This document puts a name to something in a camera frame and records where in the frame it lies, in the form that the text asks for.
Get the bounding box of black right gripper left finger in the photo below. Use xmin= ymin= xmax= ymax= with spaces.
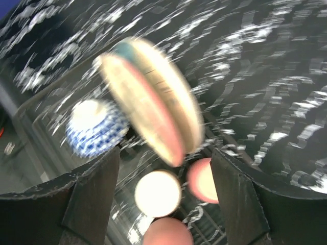
xmin=1 ymin=147 xmax=120 ymax=244

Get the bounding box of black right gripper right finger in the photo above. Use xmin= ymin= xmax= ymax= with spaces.
xmin=211 ymin=149 xmax=326 ymax=244

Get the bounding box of pink cup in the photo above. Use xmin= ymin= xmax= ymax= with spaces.
xmin=143 ymin=217 xmax=194 ymax=245
xmin=186 ymin=158 xmax=219 ymax=204

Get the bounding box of blue and cream plate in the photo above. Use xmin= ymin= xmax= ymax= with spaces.
xmin=113 ymin=37 xmax=204 ymax=154

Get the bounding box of pink and cream plate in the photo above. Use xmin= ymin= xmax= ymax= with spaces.
xmin=99 ymin=54 xmax=185 ymax=167

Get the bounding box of cream and brown cup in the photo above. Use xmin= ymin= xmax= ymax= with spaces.
xmin=134 ymin=170 xmax=182 ymax=217

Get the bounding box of blue patterned bowl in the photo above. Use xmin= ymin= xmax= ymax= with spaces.
xmin=65 ymin=99 xmax=129 ymax=158

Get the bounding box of black wire dish rack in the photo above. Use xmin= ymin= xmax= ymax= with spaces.
xmin=17 ymin=76 xmax=227 ymax=244

